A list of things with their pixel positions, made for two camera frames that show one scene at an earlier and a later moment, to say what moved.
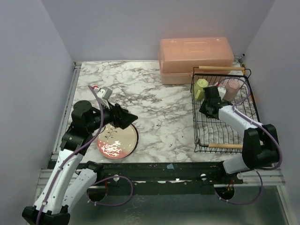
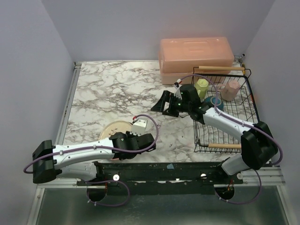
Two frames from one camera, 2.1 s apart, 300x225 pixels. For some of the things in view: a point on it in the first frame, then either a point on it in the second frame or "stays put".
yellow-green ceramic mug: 199,86 stays put
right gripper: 208,109 -> 172,106
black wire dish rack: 211,134 stays put
